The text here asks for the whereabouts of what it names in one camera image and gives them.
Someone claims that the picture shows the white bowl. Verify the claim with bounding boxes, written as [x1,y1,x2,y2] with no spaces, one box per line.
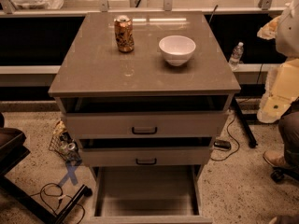
[159,35,196,66]

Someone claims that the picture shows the middle drawer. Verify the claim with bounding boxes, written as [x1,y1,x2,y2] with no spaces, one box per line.
[79,147,211,167]

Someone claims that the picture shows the bottom drawer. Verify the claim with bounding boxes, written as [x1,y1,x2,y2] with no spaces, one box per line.
[83,166,212,224]

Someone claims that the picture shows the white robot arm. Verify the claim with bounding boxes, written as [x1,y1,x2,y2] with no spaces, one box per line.
[257,0,299,123]

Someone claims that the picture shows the black coiled cable left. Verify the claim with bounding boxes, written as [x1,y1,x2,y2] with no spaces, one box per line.
[30,182,86,224]

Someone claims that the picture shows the orange soda can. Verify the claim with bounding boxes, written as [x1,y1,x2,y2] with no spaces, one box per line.
[114,15,135,52]

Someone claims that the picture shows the grey drawer cabinet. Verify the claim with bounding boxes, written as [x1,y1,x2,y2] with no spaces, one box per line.
[48,10,242,224]

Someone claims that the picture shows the blue tape cross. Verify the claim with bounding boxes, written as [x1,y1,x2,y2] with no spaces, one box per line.
[58,161,81,187]

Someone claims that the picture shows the drawer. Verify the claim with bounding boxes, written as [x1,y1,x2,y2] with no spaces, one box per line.
[79,147,211,167]
[83,166,212,224]
[62,112,228,139]

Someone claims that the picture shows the black stand leg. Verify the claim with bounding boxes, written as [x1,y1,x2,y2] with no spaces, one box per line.
[232,98,258,148]

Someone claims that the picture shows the top drawer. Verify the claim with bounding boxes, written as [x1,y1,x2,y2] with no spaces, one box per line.
[62,112,228,139]

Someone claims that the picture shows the wire basket with items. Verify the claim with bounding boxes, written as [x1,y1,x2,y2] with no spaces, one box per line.
[49,120,81,165]

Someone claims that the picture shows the clear water bottle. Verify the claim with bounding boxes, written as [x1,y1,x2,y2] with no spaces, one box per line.
[228,42,244,70]

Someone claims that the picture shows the tan shoe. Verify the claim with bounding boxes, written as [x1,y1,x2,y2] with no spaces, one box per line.
[263,150,294,169]

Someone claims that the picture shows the black chair base left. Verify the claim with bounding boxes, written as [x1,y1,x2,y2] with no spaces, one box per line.
[0,112,95,224]

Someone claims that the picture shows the black power adapter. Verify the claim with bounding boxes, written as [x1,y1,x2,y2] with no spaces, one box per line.
[214,140,231,150]

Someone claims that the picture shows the black cable on floor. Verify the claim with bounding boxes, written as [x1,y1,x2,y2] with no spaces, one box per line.
[210,111,241,162]

